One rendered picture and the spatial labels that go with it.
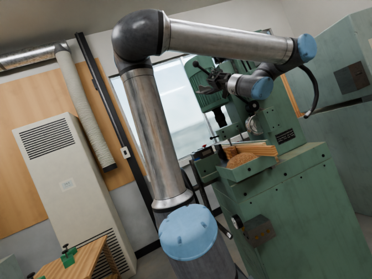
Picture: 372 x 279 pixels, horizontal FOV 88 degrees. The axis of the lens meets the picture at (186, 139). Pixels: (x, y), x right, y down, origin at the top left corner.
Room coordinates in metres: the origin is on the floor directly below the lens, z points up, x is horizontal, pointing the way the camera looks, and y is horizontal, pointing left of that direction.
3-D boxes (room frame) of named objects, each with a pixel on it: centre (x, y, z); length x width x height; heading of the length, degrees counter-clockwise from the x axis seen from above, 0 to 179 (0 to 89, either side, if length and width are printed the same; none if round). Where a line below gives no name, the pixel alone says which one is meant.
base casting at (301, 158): (1.18, -0.36, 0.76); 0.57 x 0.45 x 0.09; 99
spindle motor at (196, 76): (1.16, -0.24, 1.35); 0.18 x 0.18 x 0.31
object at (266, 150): (1.03, -0.26, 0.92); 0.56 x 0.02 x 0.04; 9
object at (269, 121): (1.03, -0.45, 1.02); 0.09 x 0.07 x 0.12; 9
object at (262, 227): (0.87, -0.14, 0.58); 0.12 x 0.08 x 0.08; 99
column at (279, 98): (1.21, -0.53, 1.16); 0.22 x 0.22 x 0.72; 9
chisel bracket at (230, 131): (1.16, -0.26, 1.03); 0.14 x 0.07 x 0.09; 99
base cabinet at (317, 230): (1.18, -0.36, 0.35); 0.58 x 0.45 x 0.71; 99
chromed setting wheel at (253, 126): (1.05, -0.39, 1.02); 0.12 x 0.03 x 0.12; 99
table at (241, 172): (1.12, -0.14, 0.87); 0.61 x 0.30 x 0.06; 9
